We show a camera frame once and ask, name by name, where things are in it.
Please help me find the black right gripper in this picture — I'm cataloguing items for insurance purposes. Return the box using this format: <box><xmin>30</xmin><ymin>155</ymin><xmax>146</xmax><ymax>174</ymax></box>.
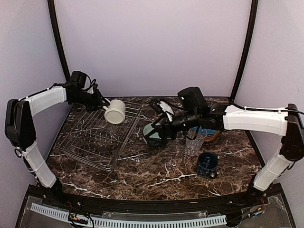
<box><xmin>145</xmin><ymin>109</ymin><xmax>200</xmax><ymax>144</ymax></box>

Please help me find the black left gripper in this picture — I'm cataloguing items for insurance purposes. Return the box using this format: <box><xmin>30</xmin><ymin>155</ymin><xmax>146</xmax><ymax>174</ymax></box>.
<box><xmin>70</xmin><ymin>88</ymin><xmax>110</xmax><ymax>112</ymax></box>

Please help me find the white ribbed ceramic mug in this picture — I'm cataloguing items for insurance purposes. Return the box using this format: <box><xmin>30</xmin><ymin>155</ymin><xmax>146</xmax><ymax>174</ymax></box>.
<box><xmin>103</xmin><ymin>98</ymin><xmax>125</xmax><ymax>124</ymax></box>

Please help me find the dark blue ceramic mug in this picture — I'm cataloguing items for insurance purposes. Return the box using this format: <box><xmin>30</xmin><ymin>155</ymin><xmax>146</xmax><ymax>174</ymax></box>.
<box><xmin>196</xmin><ymin>152</ymin><xmax>219</xmax><ymax>179</ymax></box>

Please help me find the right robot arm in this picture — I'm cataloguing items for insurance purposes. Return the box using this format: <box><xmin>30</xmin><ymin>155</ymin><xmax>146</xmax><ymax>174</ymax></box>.
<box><xmin>143</xmin><ymin>87</ymin><xmax>304</xmax><ymax>206</ymax></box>

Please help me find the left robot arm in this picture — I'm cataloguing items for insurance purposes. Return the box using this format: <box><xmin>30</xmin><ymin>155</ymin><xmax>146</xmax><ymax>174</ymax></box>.
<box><xmin>5</xmin><ymin>82</ymin><xmax>126</xmax><ymax>207</ymax></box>

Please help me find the green ribbed ceramic bowl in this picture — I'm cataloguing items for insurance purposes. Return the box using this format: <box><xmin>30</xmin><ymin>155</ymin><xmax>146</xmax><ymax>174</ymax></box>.
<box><xmin>143</xmin><ymin>123</ymin><xmax>168</xmax><ymax>147</ymax></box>

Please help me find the clear plastic tumbler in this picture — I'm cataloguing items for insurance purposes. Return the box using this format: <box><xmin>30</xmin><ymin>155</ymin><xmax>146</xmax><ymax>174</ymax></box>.
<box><xmin>185</xmin><ymin>131</ymin><xmax>205</xmax><ymax>156</ymax></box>

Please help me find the blue polka dot plate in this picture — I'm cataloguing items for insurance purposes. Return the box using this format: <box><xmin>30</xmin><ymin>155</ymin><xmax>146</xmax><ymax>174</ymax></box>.
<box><xmin>189</xmin><ymin>126</ymin><xmax>219</xmax><ymax>139</ymax></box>

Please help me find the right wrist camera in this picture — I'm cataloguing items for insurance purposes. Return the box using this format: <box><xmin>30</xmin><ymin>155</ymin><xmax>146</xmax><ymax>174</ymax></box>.
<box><xmin>149</xmin><ymin>99</ymin><xmax>175</xmax><ymax>122</ymax></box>

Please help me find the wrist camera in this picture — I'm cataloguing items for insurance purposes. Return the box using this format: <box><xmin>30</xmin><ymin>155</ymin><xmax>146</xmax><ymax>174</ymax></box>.
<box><xmin>69</xmin><ymin>71</ymin><xmax>87</xmax><ymax>89</ymax></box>
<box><xmin>149</xmin><ymin>99</ymin><xmax>175</xmax><ymax>122</ymax></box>

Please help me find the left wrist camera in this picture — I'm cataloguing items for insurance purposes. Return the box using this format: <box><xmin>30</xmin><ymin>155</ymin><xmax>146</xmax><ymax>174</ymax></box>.
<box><xmin>69</xmin><ymin>71</ymin><xmax>87</xmax><ymax>89</ymax></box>

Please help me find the wire dish rack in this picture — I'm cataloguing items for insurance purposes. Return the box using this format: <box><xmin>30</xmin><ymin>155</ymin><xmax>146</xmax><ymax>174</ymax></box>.
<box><xmin>55</xmin><ymin>101</ymin><xmax>142</xmax><ymax>172</ymax></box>

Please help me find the black aluminium front rail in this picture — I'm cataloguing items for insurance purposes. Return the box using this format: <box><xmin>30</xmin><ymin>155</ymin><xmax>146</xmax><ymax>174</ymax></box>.
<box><xmin>20</xmin><ymin>183</ymin><xmax>285</xmax><ymax>215</ymax></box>

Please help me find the white slotted cable duct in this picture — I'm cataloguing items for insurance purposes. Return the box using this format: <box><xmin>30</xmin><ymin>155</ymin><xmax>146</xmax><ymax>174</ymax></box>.
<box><xmin>30</xmin><ymin>203</ymin><xmax>227</xmax><ymax>228</ymax></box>

